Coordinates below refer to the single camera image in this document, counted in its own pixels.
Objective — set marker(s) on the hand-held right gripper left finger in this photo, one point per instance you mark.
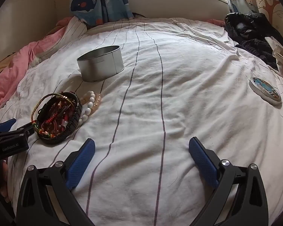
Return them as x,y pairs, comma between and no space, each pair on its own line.
81,162

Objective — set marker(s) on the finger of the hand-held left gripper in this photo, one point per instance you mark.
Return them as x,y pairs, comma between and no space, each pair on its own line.
26,129
7,124

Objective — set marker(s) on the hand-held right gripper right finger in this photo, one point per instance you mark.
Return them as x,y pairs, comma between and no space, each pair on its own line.
202,162

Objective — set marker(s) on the round silver metal tin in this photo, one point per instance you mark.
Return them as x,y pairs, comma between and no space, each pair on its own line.
101,64

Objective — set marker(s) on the brown bed sheet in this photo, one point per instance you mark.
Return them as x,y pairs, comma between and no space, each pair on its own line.
0,68

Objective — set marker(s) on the pink blanket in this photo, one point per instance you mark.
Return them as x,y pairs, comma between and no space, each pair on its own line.
16,66

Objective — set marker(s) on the white striped duvet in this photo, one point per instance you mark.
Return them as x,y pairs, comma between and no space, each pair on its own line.
179,87

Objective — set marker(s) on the round printed tin lid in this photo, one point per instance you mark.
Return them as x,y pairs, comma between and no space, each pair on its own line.
265,90

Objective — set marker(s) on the dark purple knit garment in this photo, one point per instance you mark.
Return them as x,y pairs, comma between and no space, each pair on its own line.
257,47

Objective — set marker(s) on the beige cloth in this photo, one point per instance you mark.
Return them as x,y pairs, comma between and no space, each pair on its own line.
281,56

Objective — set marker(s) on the black puffer jacket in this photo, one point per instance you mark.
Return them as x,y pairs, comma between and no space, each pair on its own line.
247,28

